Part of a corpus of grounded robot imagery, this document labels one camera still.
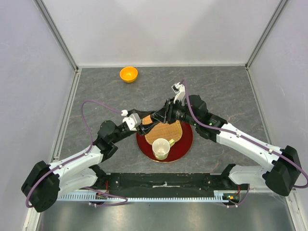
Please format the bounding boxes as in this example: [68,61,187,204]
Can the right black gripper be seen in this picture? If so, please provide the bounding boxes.
[151,97,198,127]

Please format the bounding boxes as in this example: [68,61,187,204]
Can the black earbud charging case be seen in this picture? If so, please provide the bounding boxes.
[150,114,160,123]

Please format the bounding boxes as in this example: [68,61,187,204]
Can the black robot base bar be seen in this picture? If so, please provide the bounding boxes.
[93,173,235,191]

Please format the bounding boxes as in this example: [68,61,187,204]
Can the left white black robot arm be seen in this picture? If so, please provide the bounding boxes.
[21,109,153,212]

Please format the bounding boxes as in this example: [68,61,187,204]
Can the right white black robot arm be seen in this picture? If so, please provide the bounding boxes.
[150,95,301,196]

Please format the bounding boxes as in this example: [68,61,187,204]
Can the woven bamboo tray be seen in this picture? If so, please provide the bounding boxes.
[145,121,183,145]

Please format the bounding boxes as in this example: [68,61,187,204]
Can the cream mug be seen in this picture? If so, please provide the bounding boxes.
[152,138,175,160]

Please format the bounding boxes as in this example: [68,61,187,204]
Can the red round plate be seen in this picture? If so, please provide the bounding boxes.
[136,122,193,163]

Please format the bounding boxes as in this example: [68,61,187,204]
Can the orange bowl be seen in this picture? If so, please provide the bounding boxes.
[119,66,138,83]

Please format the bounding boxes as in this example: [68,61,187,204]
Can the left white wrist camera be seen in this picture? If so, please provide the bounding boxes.
[121,110,141,131]

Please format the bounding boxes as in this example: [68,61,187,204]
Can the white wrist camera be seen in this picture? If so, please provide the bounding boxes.
[171,82,186,103]
[121,110,141,131]

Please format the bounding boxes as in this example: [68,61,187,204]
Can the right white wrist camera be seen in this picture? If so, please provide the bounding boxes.
[171,82,186,103]

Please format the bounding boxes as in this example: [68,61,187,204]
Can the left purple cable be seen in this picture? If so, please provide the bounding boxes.
[26,100,128,208]

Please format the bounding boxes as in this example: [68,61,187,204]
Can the white slotted cable duct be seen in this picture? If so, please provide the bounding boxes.
[57,190,229,203]

